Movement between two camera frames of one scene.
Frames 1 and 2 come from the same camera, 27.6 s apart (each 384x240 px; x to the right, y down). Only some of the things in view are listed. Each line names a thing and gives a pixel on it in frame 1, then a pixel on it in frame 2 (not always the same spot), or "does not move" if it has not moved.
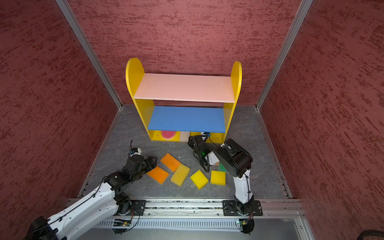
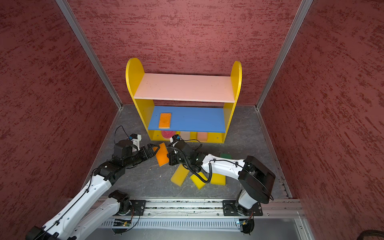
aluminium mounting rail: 201,207 does not move
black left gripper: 150,163 to 150,151
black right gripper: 191,142 to 171,156
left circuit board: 121,222 does not move
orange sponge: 170,161 to 165,120
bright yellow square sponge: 218,177 does not move
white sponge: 184,136 does not move
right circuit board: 243,221 does not move
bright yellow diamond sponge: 199,179 does not move
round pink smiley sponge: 168,134 does not move
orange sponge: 159,174 to 162,155
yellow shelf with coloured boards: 164,123 does not move
